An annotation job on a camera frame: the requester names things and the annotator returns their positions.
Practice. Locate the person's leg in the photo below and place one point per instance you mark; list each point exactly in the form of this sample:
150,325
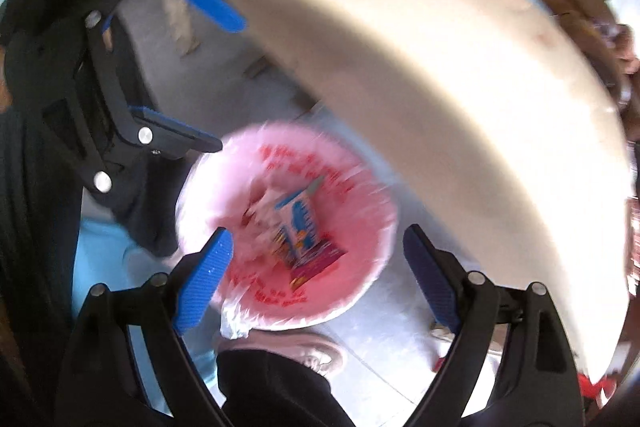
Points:
275,392

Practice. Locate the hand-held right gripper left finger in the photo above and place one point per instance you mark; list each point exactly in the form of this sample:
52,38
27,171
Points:
205,279

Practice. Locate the red chair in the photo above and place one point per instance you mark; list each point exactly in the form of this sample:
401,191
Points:
597,389

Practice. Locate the blue and white box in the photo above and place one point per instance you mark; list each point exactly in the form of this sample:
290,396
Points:
300,224

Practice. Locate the white tissue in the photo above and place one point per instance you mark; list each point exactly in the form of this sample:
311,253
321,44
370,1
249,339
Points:
262,209

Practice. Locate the white and orange box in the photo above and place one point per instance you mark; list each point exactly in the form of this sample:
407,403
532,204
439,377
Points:
320,264

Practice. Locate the pink lined trash bin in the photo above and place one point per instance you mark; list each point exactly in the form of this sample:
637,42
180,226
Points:
350,217

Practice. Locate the light blue cloth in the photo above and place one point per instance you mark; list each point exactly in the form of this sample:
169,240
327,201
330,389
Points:
100,257

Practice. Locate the person's pink shoe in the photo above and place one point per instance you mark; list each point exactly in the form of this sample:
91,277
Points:
300,349

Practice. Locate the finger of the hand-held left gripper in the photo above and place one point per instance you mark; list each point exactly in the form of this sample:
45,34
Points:
170,132
215,7

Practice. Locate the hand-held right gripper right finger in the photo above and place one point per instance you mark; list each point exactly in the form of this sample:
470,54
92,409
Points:
430,279

